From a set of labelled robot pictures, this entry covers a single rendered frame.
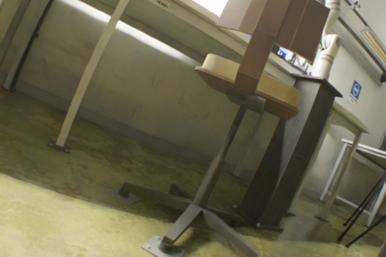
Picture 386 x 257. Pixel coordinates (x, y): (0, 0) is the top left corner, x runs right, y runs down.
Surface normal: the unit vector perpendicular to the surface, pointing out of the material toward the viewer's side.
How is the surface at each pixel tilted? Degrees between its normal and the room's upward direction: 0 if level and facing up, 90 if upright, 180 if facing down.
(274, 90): 90
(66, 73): 90
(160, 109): 90
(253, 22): 90
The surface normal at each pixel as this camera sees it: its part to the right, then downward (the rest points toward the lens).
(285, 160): -0.77, -0.36
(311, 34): 0.07, 0.00
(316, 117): 0.48, 0.19
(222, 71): -0.20, -0.11
